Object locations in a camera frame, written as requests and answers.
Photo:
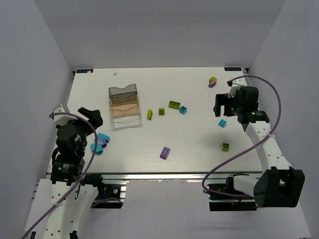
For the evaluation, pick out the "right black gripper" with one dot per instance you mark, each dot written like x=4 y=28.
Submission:
x=225 y=104

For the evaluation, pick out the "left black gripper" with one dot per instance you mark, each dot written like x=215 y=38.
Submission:
x=87 y=120

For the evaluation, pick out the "green purple lego stack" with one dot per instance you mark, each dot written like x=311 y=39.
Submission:
x=212 y=82

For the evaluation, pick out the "purple flower lego brick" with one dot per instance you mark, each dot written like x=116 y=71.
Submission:
x=102 y=142

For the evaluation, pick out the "teal rounded lego brick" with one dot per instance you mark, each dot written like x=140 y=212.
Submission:
x=97 y=148

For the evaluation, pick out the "teal square lego brick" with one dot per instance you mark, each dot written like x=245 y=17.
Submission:
x=183 y=110

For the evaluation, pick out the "purple square lego brick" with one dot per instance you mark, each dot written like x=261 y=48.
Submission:
x=164 y=153

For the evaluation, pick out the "teal lego brick with studs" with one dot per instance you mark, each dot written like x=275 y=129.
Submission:
x=104 y=137

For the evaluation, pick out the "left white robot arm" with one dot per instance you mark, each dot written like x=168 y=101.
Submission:
x=72 y=191

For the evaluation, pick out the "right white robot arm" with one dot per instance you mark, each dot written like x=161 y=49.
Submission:
x=280 y=184

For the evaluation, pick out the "blue label right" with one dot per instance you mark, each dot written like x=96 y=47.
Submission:
x=232 y=69

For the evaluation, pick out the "blue label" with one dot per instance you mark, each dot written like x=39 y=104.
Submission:
x=84 y=71
x=232 y=69

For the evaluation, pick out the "amber plastic tray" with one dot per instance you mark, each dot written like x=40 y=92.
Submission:
x=124 y=107

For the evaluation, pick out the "clear plastic tray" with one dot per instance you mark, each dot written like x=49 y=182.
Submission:
x=121 y=119

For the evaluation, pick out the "green square lego brick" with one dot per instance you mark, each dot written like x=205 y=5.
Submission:
x=225 y=147

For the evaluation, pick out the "green long lego brick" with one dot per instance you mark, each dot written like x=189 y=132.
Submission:
x=174 y=105

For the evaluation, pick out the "blue label left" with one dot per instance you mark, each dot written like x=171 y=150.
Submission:
x=84 y=71

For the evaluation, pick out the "green sloped lego brick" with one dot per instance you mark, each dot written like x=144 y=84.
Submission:
x=161 y=111

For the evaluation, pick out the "green curved lego brick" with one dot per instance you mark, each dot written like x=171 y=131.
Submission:
x=149 y=114

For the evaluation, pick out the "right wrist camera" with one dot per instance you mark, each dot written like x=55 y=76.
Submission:
x=234 y=86

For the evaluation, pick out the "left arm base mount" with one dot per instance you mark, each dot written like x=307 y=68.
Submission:
x=111 y=191

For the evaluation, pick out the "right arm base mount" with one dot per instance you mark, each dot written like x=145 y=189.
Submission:
x=222 y=202

